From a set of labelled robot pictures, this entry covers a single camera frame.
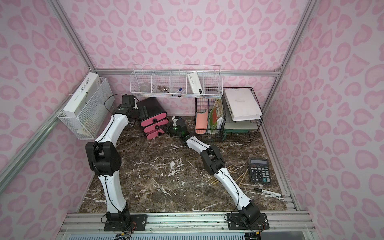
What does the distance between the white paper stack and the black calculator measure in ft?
0.91

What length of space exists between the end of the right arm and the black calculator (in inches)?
17.1

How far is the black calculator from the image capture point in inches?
34.4

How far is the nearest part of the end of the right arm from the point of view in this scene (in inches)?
35.7

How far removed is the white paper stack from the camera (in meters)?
0.90

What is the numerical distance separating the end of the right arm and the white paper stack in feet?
0.97
